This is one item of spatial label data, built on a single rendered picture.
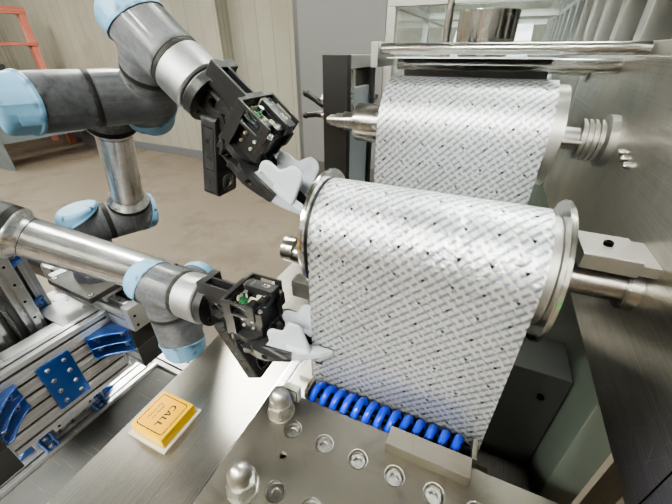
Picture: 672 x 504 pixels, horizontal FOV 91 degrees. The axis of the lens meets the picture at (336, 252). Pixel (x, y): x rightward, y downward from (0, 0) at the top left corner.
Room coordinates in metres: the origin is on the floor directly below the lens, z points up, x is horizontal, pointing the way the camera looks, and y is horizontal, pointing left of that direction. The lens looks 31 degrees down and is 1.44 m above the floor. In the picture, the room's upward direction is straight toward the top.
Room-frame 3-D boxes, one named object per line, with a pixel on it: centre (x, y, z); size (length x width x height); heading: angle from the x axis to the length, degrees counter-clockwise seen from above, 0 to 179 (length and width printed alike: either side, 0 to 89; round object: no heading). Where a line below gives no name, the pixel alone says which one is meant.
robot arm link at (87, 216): (0.92, 0.77, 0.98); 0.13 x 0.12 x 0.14; 132
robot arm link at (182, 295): (0.41, 0.21, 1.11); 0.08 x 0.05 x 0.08; 156
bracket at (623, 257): (0.26, -0.26, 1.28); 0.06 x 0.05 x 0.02; 66
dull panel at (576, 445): (1.22, -0.74, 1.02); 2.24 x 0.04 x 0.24; 156
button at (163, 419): (0.34, 0.29, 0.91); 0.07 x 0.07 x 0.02; 66
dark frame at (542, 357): (0.36, -0.15, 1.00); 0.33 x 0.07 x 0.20; 66
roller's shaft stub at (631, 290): (0.27, -0.25, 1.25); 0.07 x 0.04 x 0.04; 66
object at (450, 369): (0.28, -0.08, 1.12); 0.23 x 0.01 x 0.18; 66
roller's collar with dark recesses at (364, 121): (0.62, -0.07, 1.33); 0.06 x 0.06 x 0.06; 66
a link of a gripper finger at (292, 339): (0.32, 0.05, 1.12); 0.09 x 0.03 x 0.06; 65
